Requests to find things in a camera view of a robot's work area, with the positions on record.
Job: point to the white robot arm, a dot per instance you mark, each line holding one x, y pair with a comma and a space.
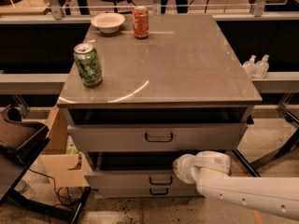
209, 172

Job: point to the grey drawer cabinet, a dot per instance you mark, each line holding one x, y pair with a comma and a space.
184, 72

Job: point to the grey top drawer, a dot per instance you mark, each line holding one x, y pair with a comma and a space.
159, 137

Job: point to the green soda can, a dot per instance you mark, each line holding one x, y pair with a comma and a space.
88, 64

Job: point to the orange soda can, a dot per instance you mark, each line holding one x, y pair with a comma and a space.
141, 22

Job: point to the white bowl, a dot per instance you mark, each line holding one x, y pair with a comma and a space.
108, 23

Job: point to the clear bottle left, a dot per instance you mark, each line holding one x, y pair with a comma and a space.
249, 66

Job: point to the clear bottle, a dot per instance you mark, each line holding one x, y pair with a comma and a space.
261, 67
249, 66

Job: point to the cardboard box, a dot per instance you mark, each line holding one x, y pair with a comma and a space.
60, 159

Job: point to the clear bottle right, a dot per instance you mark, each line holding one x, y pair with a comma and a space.
261, 67

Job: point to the black chair left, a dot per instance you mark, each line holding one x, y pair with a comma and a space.
21, 142

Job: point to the black metal stand leg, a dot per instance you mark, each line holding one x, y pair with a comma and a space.
291, 145

